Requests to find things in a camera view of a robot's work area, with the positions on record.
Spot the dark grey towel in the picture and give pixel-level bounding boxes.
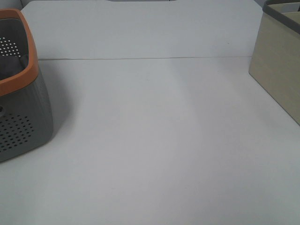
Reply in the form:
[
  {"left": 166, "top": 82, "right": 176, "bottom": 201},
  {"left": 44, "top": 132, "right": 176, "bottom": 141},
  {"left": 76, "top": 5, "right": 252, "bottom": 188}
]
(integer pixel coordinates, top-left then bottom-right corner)
[{"left": 0, "top": 54, "right": 29, "bottom": 80}]

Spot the grey basket with orange rim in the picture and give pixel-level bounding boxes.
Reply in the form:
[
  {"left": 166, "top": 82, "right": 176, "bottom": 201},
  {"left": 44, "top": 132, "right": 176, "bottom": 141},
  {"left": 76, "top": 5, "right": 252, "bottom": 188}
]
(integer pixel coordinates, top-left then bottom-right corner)
[{"left": 0, "top": 8, "right": 53, "bottom": 162}]

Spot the beige fabric storage box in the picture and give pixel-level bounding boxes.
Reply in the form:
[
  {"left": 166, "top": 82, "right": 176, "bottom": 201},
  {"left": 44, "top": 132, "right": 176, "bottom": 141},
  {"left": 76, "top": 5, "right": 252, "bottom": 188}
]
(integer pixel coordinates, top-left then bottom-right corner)
[{"left": 249, "top": 0, "right": 300, "bottom": 123}]

